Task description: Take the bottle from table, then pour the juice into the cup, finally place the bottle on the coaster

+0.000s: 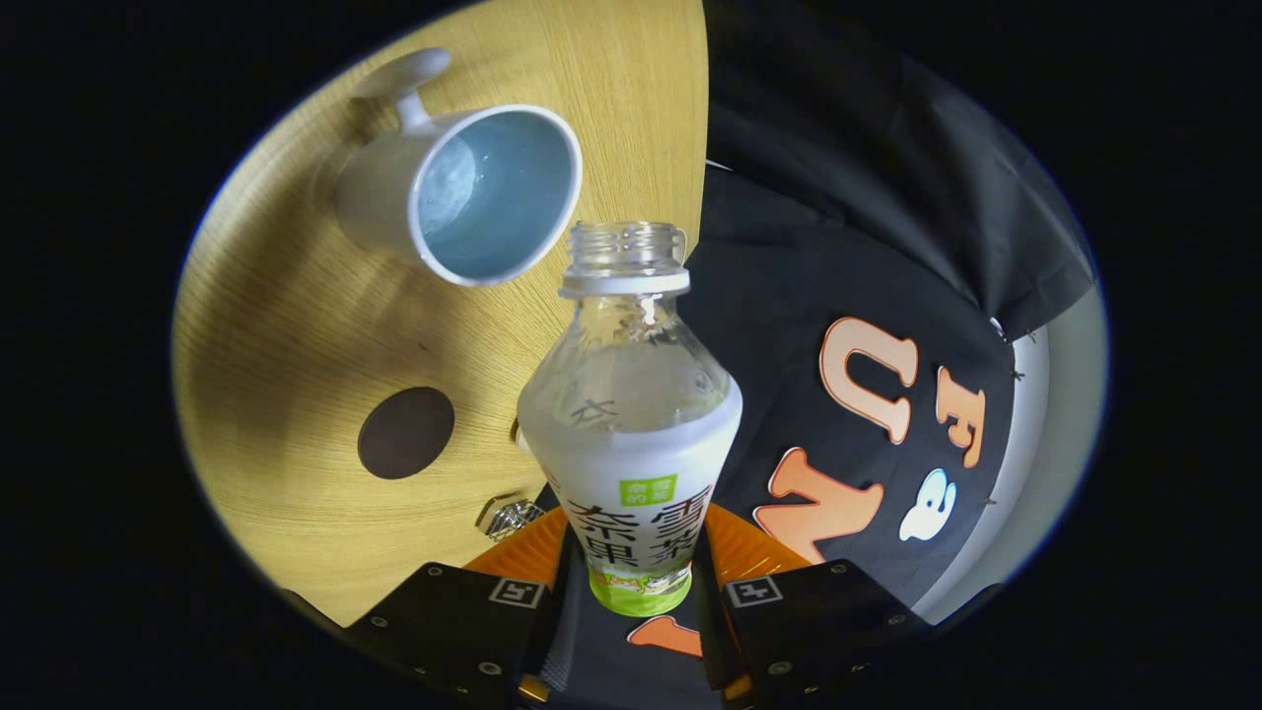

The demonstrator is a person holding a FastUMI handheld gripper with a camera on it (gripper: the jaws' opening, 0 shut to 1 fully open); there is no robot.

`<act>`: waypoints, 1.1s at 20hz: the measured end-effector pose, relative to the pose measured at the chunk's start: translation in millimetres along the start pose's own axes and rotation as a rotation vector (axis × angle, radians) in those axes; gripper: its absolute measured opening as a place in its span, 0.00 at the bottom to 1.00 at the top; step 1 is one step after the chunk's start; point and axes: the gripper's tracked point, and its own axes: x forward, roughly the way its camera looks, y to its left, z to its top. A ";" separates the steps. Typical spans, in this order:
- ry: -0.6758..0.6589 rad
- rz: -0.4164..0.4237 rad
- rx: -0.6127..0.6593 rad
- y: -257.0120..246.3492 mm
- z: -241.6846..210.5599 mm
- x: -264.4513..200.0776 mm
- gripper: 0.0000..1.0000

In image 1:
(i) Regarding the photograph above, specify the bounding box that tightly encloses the dark brown round coaster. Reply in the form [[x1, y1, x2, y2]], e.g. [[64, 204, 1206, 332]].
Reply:
[[357, 387, 456, 481]]

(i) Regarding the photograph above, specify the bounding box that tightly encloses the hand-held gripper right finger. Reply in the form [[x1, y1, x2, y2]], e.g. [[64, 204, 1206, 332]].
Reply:
[[690, 503, 933, 706]]

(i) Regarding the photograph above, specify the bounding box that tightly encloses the white cup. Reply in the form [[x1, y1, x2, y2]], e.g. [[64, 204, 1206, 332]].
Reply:
[[333, 47, 585, 289]]

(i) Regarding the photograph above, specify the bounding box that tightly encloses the metal mesh holder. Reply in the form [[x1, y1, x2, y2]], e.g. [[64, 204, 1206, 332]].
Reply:
[[476, 498, 546, 543]]

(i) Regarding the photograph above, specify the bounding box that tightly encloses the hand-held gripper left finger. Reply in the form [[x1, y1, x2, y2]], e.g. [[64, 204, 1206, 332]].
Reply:
[[340, 506, 583, 706]]

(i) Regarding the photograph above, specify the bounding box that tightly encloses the clear juice bottle white label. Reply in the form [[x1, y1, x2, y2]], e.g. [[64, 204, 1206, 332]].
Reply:
[[516, 220, 743, 618]]

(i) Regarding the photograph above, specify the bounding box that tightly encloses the wooden table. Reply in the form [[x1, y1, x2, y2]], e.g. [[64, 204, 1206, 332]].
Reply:
[[170, 0, 711, 632]]

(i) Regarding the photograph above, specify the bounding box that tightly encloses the black backdrop cloth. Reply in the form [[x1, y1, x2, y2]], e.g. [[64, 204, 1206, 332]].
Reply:
[[537, 0, 1098, 709]]

